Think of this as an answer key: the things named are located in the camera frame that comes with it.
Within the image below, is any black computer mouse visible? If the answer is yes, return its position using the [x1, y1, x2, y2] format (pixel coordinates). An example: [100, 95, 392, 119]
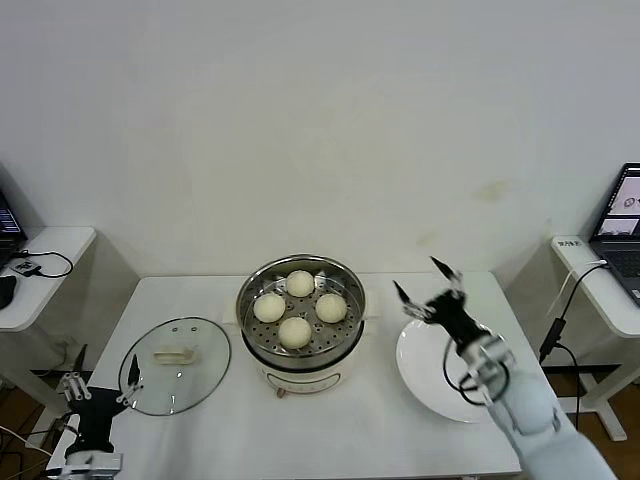
[0, 274, 19, 310]

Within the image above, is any black cable with adapter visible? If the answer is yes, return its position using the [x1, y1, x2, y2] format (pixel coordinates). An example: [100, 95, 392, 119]
[538, 262, 609, 431]

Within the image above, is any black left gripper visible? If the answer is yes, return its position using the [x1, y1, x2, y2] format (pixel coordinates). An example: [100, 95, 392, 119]
[62, 343, 146, 454]

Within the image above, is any black looped desk cable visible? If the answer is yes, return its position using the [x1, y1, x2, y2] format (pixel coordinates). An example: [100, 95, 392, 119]
[27, 249, 74, 279]

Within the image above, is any white laptop cable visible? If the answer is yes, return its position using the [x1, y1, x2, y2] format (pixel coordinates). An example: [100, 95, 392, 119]
[547, 258, 609, 317]

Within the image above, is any white floor cable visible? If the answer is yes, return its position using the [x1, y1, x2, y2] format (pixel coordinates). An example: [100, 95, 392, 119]
[0, 423, 52, 457]

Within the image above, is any round glass lid cream handle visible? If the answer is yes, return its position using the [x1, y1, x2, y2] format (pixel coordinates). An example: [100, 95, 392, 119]
[118, 315, 233, 416]

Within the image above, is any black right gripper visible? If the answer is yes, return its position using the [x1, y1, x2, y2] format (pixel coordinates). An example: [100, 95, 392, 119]
[392, 255, 495, 347]

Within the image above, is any small black hub device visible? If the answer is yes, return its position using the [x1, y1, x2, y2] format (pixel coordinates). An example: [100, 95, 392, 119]
[10, 257, 42, 278]

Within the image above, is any white steamed baozi bun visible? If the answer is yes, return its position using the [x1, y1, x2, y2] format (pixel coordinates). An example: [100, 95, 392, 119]
[278, 315, 313, 350]
[286, 269, 316, 299]
[253, 293, 287, 324]
[314, 293, 349, 324]

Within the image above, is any white side desk with mouse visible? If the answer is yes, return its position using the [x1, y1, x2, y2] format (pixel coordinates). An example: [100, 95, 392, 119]
[0, 225, 99, 446]

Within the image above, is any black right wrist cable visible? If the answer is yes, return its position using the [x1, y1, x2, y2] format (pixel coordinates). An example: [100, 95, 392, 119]
[442, 339, 512, 407]

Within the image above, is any round white plate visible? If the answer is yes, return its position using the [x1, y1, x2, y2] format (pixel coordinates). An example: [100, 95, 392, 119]
[396, 317, 501, 425]

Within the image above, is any stainless steel steamer basket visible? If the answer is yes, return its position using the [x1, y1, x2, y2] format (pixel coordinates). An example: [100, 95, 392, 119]
[236, 253, 369, 357]

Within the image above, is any grey laptop pink screen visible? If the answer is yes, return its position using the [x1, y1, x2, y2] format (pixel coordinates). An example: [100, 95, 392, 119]
[588, 162, 640, 308]

